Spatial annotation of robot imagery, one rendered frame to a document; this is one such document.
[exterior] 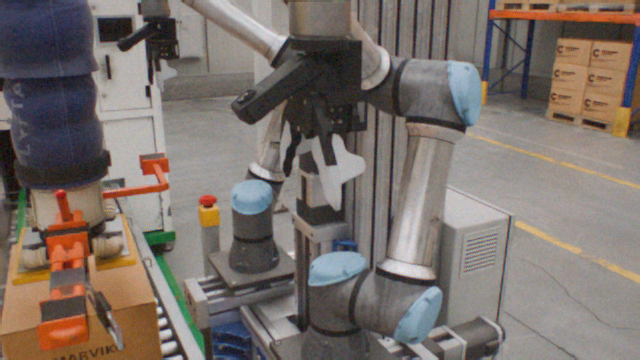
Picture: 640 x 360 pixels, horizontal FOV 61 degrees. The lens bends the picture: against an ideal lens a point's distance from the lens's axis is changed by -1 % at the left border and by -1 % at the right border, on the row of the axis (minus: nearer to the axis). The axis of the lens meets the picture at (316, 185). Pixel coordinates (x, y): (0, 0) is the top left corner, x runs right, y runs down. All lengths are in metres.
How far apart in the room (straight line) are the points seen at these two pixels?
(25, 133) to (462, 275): 1.13
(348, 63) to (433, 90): 0.36
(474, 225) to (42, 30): 1.11
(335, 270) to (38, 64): 0.82
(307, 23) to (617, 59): 8.05
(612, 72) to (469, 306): 7.30
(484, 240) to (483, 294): 0.17
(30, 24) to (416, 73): 0.85
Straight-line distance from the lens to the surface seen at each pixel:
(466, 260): 1.45
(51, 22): 1.39
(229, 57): 10.74
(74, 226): 1.38
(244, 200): 1.48
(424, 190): 1.02
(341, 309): 1.08
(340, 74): 0.69
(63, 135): 1.43
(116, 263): 1.47
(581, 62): 8.94
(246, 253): 1.54
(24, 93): 1.44
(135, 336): 1.70
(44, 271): 1.49
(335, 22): 0.65
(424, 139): 1.02
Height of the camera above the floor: 1.77
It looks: 19 degrees down
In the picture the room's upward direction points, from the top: straight up
